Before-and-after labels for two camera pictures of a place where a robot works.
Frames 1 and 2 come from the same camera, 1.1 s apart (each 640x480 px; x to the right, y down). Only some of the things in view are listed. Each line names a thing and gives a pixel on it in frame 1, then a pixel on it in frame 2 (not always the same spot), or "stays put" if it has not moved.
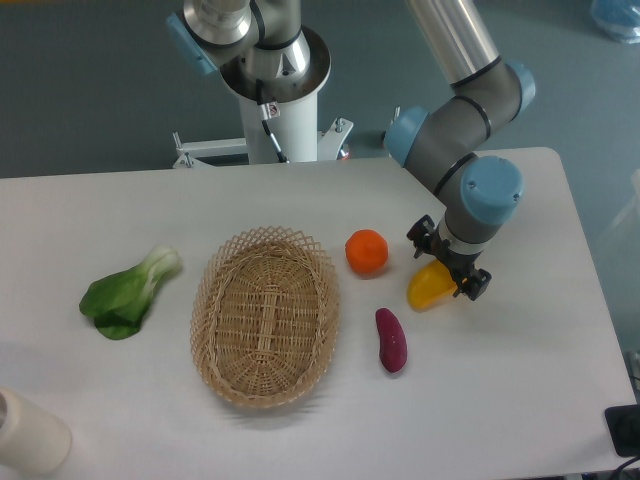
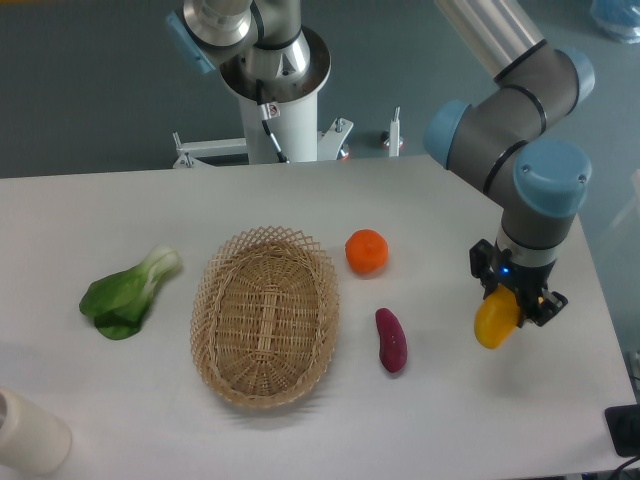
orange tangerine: [367, 251] stays put
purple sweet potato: [393, 340] stays put
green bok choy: [119, 301] stays put
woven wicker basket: [264, 317] stays put
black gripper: [472, 282] → [528, 282]
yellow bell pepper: [430, 286] → [496, 317]
